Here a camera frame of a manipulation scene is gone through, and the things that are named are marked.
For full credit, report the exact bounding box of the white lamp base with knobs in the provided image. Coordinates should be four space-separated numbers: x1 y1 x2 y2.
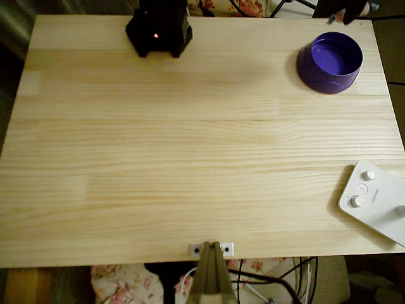
337 160 405 248

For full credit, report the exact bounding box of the black tripod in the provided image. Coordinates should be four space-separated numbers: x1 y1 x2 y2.
271 0 317 17

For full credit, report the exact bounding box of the wooden leg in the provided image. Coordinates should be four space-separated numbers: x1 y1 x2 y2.
5 267 53 304

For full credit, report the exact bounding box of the floral cloth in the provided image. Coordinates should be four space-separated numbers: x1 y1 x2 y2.
186 0 266 17
90 256 285 304

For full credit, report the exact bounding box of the white screw bracket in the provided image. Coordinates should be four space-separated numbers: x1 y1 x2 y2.
188 242 235 257

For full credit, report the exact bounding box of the thick black cable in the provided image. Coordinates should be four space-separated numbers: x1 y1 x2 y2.
227 268 301 304

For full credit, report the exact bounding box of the purple bowl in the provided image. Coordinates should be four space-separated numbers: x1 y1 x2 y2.
296 30 365 95

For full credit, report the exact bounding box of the grey couch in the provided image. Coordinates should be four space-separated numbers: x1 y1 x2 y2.
0 0 77 61

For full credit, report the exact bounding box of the white cable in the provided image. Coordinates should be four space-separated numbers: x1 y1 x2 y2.
175 267 199 304

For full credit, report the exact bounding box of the dark background object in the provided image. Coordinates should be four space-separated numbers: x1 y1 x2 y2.
312 0 344 18

